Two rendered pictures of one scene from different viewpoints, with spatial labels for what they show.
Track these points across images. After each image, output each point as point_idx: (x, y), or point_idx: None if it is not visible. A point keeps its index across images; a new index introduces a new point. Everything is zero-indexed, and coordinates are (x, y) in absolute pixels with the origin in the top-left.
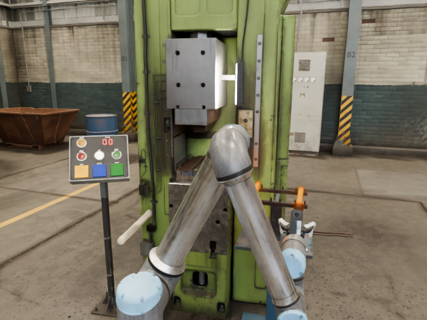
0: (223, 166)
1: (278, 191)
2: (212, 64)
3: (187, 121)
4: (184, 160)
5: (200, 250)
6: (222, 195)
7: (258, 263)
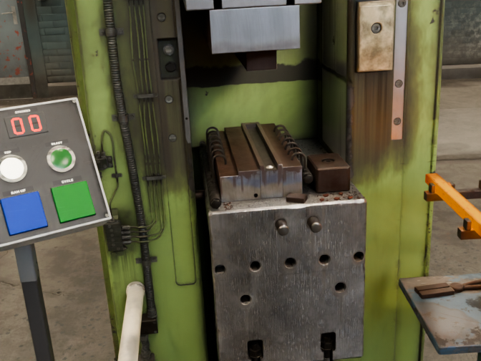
0: None
1: None
2: None
3: (245, 43)
4: (220, 145)
5: (298, 359)
6: (351, 221)
7: None
